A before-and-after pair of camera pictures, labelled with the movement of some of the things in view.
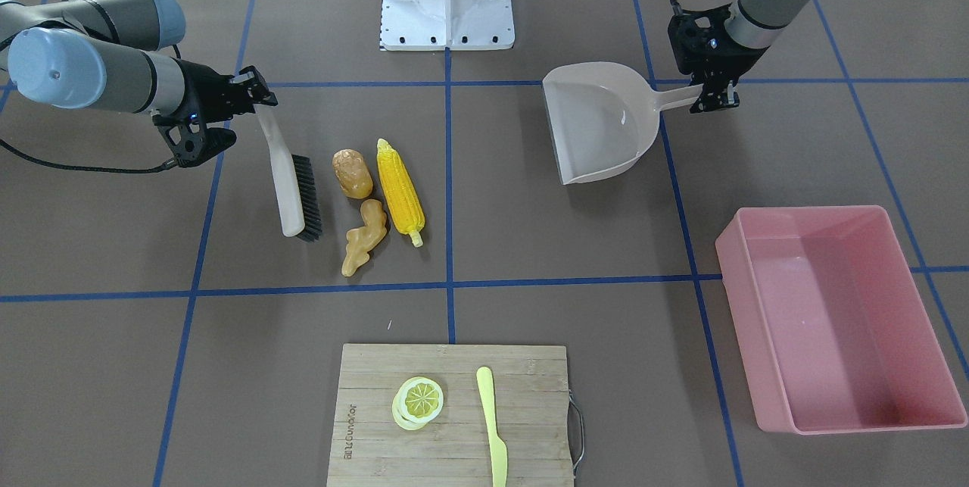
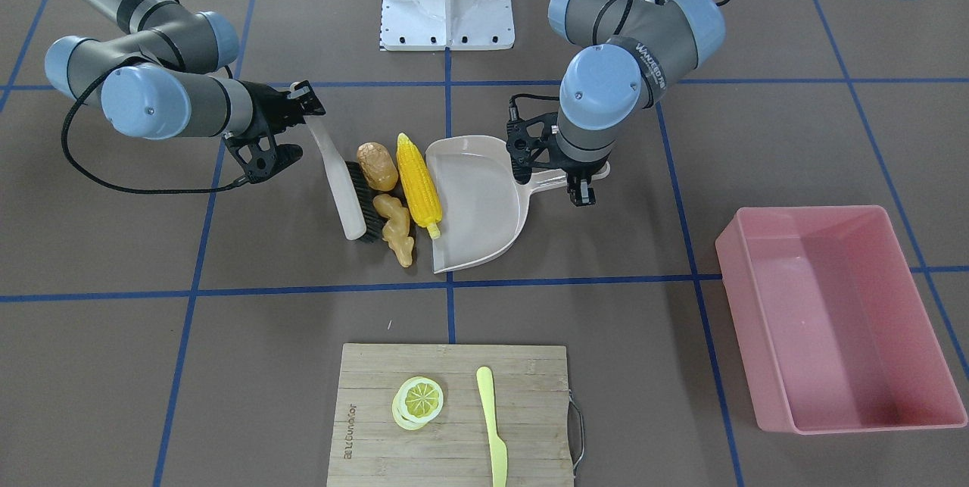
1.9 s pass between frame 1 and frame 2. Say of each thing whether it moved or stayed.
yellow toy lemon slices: stayed
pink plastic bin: stayed
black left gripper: moved
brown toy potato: moved
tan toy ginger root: moved
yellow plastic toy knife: stayed
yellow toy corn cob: moved
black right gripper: moved
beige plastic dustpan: moved
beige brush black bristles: moved
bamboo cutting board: stayed
